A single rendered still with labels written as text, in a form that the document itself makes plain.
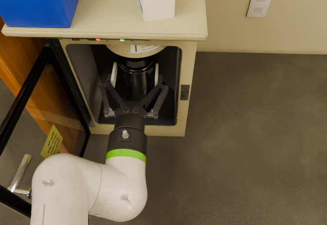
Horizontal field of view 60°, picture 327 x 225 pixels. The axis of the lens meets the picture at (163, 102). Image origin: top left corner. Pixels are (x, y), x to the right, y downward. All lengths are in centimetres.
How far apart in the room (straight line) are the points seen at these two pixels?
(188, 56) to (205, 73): 50
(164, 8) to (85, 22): 13
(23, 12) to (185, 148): 66
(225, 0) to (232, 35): 18
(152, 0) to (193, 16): 8
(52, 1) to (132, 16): 12
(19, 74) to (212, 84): 70
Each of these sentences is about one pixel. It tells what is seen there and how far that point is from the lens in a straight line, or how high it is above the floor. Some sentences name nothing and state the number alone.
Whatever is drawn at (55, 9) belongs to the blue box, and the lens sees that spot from 46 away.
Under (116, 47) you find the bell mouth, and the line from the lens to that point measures 68.
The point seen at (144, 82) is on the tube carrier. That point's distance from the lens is 80.
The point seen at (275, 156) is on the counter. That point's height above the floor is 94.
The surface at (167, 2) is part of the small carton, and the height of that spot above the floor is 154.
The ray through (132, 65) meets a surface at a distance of 75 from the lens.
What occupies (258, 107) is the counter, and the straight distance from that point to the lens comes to 109.
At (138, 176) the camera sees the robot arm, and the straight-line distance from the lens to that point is 62.
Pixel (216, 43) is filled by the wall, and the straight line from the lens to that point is 123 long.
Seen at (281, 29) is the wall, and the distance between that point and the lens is 124.
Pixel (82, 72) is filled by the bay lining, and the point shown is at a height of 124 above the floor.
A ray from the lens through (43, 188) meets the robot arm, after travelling 54.
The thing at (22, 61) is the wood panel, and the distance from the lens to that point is 68.
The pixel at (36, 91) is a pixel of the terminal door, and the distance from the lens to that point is 62.
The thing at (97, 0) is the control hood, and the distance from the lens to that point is 52.
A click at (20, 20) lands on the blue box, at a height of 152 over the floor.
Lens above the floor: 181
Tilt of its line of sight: 56 degrees down
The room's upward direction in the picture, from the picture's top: straight up
